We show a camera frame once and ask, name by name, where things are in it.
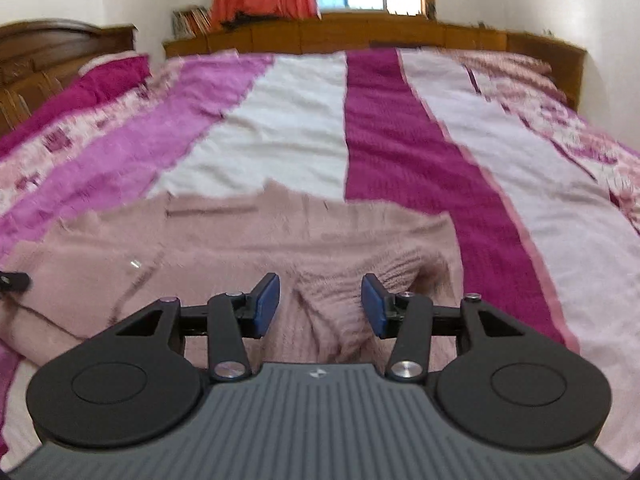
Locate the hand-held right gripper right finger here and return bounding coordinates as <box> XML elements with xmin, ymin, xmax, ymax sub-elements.
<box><xmin>360</xmin><ymin>272</ymin><xmax>527</xmax><ymax>382</ymax></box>

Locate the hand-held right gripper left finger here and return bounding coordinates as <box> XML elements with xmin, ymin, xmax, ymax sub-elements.
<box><xmin>115</xmin><ymin>272</ymin><xmax>281</xmax><ymax>382</ymax></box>

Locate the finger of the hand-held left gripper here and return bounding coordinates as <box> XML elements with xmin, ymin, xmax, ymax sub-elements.
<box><xmin>0</xmin><ymin>270</ymin><xmax>30</xmax><ymax>295</ymax></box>

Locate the pink knit sweater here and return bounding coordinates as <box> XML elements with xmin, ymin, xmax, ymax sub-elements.
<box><xmin>0</xmin><ymin>180</ymin><xmax>467</xmax><ymax>367</ymax></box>

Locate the striped floral bedspread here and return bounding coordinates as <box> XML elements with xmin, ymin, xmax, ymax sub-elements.
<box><xmin>0</xmin><ymin>46</ymin><xmax>640</xmax><ymax>461</ymax></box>

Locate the magenta pillow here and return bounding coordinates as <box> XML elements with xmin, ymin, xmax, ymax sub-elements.
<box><xmin>0</xmin><ymin>53</ymin><xmax>152</xmax><ymax>159</ymax></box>

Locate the dark wooden headboard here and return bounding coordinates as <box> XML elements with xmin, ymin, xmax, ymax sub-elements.
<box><xmin>0</xmin><ymin>18</ymin><xmax>139</xmax><ymax>137</ymax></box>

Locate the pink textured pillow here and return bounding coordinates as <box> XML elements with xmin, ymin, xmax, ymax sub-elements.
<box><xmin>457</xmin><ymin>49</ymin><xmax>569</xmax><ymax>104</ymax></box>

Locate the dark cloth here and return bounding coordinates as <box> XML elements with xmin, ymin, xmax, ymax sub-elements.
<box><xmin>220</xmin><ymin>10</ymin><xmax>282</xmax><ymax>30</ymax></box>

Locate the row of books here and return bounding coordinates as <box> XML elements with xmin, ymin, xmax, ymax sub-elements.
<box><xmin>172</xmin><ymin>5</ymin><xmax>214</xmax><ymax>39</ymax></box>

